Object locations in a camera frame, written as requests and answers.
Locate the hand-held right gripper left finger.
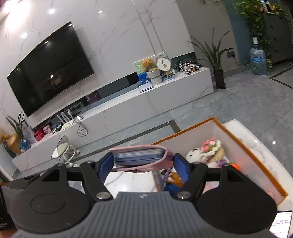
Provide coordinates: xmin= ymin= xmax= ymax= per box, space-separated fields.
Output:
xmin=41 ymin=153 xmax=114 ymax=201

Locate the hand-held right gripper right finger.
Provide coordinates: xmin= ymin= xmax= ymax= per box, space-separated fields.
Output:
xmin=173 ymin=154 xmax=249 ymax=201

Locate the brown bear plush keychain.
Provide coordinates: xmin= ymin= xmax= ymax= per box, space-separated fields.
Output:
xmin=160 ymin=169 xmax=186 ymax=195

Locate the white crochet bunny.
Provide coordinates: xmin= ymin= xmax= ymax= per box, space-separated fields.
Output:
xmin=185 ymin=137 xmax=226 ymax=168

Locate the pink card holder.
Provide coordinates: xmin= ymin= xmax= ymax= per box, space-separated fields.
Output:
xmin=109 ymin=144 xmax=175 ymax=172

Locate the orange cardboard box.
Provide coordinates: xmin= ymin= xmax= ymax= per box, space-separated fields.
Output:
xmin=151 ymin=116 xmax=288 ymax=207

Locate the blue glass vase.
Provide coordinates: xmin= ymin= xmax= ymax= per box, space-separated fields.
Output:
xmin=20 ymin=137 xmax=32 ymax=151

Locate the gold vase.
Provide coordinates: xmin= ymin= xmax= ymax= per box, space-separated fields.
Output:
xmin=7 ymin=134 xmax=22 ymax=154

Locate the small white chair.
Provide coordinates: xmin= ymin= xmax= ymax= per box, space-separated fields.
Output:
xmin=51 ymin=135 xmax=79 ymax=166

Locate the dried flower bunch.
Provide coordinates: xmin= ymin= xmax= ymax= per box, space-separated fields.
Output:
xmin=0 ymin=128 xmax=10 ymax=144

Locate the white picture card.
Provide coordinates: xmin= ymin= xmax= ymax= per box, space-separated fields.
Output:
xmin=23 ymin=127 xmax=37 ymax=143

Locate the green leafy plant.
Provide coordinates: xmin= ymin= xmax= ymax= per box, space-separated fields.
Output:
xmin=6 ymin=112 xmax=25 ymax=140

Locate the white router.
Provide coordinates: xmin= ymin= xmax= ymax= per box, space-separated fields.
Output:
xmin=57 ymin=109 xmax=76 ymax=131

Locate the white marble TV cabinet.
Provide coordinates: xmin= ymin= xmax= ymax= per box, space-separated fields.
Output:
xmin=11 ymin=67 xmax=214 ymax=172

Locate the potted plant in black pot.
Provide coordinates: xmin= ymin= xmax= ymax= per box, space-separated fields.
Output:
xmin=186 ymin=29 xmax=234 ymax=89

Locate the black and white checkered toy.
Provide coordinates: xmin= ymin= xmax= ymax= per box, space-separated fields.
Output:
xmin=179 ymin=61 xmax=203 ymax=75

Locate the green picture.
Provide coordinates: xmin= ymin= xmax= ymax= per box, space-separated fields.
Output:
xmin=134 ymin=61 xmax=147 ymax=74

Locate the round white fan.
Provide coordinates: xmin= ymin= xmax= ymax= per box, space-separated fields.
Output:
xmin=154 ymin=53 xmax=172 ymax=71

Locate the brown teddy bear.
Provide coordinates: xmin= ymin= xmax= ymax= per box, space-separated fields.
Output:
xmin=141 ymin=58 xmax=157 ymax=72

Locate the smartphone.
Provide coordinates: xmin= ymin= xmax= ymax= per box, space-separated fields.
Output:
xmin=269 ymin=211 xmax=293 ymax=238

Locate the large water bottle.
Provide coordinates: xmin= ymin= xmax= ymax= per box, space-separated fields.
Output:
xmin=249 ymin=36 xmax=268 ymax=75

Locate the grey drawer cabinet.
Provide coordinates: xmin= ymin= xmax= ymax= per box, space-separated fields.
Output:
xmin=261 ymin=11 xmax=293 ymax=63

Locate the hanging vine plant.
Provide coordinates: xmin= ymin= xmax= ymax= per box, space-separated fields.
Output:
xmin=233 ymin=0 xmax=273 ymax=46

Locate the black cable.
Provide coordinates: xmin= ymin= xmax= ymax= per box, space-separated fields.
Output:
xmin=77 ymin=116 xmax=88 ymax=136

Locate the wall television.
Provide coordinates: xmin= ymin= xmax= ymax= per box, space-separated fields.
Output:
xmin=7 ymin=21 xmax=95 ymax=118

